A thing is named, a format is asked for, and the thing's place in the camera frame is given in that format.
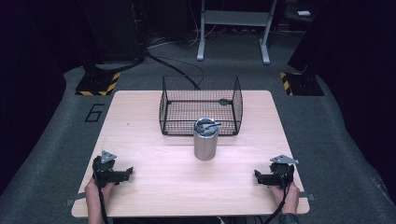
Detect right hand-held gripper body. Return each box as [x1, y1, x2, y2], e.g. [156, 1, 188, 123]
[268, 154, 300, 190]

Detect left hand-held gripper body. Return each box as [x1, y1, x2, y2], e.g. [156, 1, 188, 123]
[92, 150, 123, 189]

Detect person's left hand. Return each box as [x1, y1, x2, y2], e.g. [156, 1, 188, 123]
[84, 176, 115, 207]

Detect person's right hand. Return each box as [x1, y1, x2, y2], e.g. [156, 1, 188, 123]
[266, 180, 301, 217]

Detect person's dark clothing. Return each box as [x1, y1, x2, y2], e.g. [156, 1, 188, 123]
[111, 216, 226, 224]

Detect stainless steel cup with lid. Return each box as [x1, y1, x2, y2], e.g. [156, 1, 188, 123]
[192, 117, 222, 161]

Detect dark curtain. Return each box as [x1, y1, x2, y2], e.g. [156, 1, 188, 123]
[287, 0, 396, 203]
[0, 0, 87, 195]

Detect white metal stand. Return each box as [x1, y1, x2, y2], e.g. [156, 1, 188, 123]
[196, 0, 280, 65]

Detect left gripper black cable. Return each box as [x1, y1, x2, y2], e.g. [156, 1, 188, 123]
[94, 170, 110, 224]

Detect grey table bracket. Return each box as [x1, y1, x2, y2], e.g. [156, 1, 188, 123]
[64, 191, 87, 207]
[298, 191, 316, 202]

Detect black yellow striped base plate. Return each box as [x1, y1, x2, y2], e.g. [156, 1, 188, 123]
[278, 71, 325, 97]
[75, 71, 121, 97]

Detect black wire mesh basket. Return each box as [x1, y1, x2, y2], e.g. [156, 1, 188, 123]
[158, 75, 245, 137]

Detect thick black floor cable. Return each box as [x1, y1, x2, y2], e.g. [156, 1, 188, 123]
[145, 50, 202, 91]

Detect white floor cables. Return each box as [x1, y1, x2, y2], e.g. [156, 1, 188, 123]
[148, 0, 219, 49]

